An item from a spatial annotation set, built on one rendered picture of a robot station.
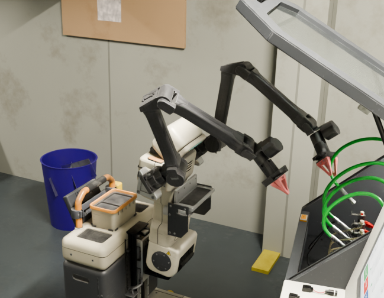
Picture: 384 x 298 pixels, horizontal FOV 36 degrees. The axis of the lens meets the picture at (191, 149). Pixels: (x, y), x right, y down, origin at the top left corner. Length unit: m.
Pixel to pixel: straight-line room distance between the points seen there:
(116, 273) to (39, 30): 2.71
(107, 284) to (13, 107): 2.90
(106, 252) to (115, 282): 0.21
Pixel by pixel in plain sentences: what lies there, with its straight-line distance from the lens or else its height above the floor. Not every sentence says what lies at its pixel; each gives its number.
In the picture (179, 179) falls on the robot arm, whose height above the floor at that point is 1.23.
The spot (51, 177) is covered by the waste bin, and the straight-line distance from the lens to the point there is 4.46.
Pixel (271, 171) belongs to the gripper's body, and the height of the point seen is 1.31.
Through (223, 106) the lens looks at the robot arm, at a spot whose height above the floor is 1.42.
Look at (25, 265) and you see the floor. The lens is 4.26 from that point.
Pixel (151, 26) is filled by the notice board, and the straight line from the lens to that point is 4.46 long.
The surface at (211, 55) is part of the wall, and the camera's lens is 4.30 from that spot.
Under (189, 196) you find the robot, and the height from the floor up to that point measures 1.04.
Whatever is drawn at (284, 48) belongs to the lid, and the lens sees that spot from 1.93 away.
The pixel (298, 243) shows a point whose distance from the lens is 2.56.
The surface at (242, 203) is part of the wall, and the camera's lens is 4.55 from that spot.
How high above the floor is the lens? 2.18
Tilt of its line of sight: 20 degrees down
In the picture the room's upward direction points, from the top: 2 degrees clockwise
